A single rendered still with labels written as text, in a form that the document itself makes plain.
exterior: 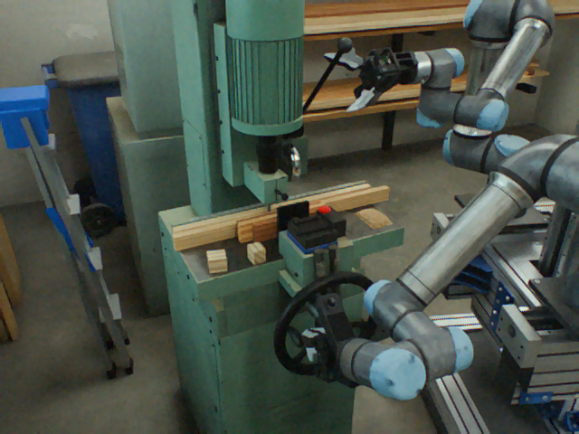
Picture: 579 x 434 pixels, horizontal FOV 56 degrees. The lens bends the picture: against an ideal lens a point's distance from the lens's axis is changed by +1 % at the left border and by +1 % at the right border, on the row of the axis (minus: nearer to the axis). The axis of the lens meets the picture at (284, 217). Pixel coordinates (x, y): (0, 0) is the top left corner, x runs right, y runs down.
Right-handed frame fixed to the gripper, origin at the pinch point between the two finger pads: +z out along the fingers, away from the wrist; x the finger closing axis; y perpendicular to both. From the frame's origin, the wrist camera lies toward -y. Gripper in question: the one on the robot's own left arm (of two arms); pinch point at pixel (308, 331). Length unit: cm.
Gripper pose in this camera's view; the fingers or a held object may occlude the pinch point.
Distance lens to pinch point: 117.9
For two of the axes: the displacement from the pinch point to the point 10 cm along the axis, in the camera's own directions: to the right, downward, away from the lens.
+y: 1.6, 9.9, 0.1
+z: -3.8, 0.5, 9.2
